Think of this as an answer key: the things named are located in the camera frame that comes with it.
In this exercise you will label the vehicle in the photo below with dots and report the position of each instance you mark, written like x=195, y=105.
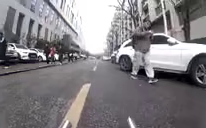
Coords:
x=113, y=56

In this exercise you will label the grey asphalt road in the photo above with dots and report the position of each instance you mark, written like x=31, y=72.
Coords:
x=117, y=96

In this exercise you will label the person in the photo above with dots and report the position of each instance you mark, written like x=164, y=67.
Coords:
x=1, y=50
x=142, y=50
x=52, y=54

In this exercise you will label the row of bare trees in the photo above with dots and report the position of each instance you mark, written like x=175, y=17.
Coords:
x=129, y=13

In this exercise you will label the robot's own part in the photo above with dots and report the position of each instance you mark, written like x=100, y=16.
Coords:
x=65, y=124
x=131, y=123

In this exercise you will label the white car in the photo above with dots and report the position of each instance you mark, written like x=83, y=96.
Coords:
x=177, y=55

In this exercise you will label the pale pole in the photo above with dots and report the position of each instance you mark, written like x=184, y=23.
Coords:
x=164, y=16

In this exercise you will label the row of parked cars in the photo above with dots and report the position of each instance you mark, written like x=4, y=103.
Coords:
x=22, y=52

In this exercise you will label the grey building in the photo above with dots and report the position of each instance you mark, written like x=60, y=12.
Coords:
x=31, y=16

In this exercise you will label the pale building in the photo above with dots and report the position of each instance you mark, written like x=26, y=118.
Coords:
x=191, y=16

